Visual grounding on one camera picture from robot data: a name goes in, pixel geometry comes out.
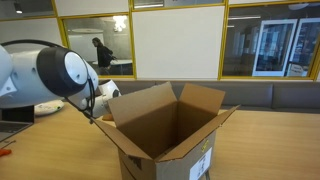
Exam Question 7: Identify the brown cardboard box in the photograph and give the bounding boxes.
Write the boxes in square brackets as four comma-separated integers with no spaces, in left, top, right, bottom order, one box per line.
[89,81,240,180]

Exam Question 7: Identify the white flat round object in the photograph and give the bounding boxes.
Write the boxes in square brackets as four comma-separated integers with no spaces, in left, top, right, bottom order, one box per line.
[33,99,66,117]

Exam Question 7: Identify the walking person dark jacket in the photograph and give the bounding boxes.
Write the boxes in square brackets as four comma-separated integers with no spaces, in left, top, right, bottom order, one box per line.
[91,36,118,76]

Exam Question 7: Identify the yellow framed window with room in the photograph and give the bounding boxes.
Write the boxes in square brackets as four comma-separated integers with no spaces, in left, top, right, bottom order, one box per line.
[56,12,138,81]

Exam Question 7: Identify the grey bench seat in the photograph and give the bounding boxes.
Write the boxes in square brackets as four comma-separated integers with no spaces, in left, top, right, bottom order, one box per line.
[113,79,320,114]

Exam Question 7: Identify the grey open laptop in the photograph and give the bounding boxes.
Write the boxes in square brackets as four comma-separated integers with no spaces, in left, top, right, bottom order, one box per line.
[0,105,36,143]

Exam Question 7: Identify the orange handled tool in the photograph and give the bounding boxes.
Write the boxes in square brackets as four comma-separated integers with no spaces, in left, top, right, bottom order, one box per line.
[0,148,13,158]

